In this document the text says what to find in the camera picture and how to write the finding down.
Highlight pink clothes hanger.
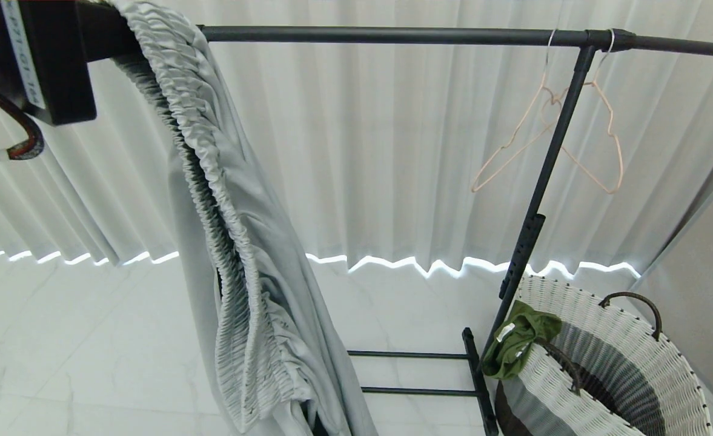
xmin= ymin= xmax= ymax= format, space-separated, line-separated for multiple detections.
xmin=544 ymin=29 xmax=625 ymax=196
xmin=471 ymin=29 xmax=566 ymax=194

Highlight black clothes rack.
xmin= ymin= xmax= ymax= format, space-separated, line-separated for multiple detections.
xmin=197 ymin=24 xmax=713 ymax=436

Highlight pale grey shorts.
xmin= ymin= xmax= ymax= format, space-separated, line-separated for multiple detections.
xmin=109 ymin=0 xmax=380 ymax=436

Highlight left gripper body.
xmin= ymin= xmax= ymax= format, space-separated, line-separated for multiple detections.
xmin=0 ymin=0 xmax=98 ymax=127

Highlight white laundry basket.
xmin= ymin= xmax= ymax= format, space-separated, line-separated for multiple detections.
xmin=493 ymin=276 xmax=713 ymax=436

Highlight green garment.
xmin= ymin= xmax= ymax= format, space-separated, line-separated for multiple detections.
xmin=481 ymin=300 xmax=563 ymax=381

